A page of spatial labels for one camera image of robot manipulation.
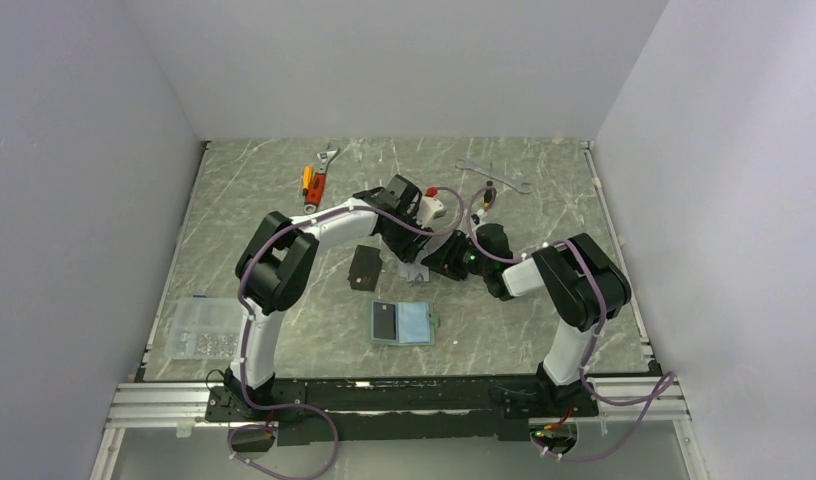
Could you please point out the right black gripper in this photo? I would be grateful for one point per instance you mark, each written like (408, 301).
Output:
(444, 260)

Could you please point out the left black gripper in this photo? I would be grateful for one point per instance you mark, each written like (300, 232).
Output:
(407, 251)

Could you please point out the black VIP card stack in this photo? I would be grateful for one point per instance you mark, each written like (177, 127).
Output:
(365, 269)

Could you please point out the single black VIP card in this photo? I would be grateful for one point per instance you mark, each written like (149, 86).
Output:
(384, 323)

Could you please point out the green card holder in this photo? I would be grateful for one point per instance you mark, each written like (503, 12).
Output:
(416, 324)

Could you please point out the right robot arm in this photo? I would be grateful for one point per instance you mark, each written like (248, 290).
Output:
(586, 288)

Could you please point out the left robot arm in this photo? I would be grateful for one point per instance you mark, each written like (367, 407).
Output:
(276, 264)

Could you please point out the silver VIP card stack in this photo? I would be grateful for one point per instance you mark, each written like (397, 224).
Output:
(413, 272)

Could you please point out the black yellow small screwdriver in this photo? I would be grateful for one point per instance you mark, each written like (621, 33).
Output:
(489, 195)

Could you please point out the silver open-end spanner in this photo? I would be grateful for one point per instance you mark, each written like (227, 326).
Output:
(519, 184)

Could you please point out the red adjustable wrench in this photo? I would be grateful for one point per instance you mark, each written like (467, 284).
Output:
(316, 189)

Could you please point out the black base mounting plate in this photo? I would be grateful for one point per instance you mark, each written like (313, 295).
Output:
(504, 407)

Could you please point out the clear plastic bag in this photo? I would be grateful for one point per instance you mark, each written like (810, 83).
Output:
(204, 328)

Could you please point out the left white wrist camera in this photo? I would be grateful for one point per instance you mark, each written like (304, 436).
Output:
(430, 208)

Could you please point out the yellow handled screwdriver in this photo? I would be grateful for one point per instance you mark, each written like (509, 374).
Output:
(306, 178)

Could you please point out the aluminium rail frame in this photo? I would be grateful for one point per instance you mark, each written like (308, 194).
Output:
(182, 405)

